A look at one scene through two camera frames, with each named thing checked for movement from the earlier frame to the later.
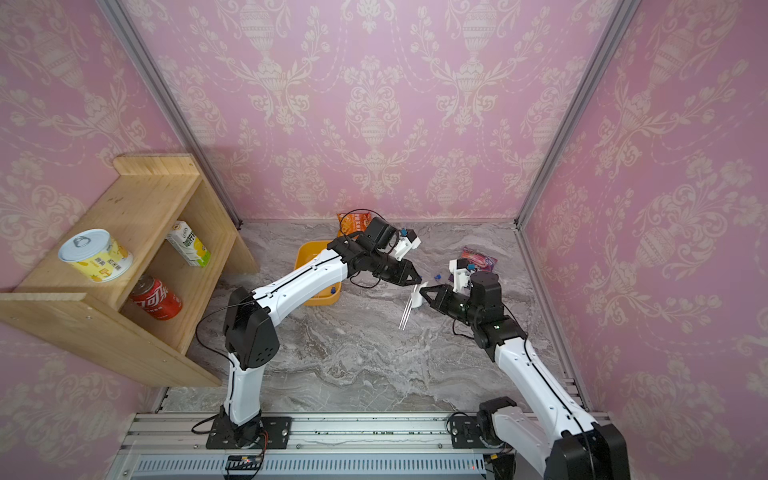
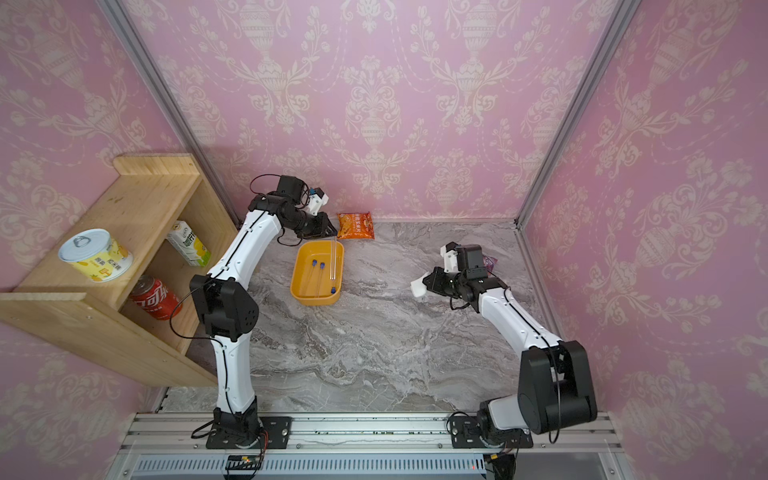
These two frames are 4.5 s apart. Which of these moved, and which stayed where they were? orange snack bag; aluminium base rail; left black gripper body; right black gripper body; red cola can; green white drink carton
Moved: left black gripper body; right black gripper body
Stayed: aluminium base rail; orange snack bag; red cola can; green white drink carton
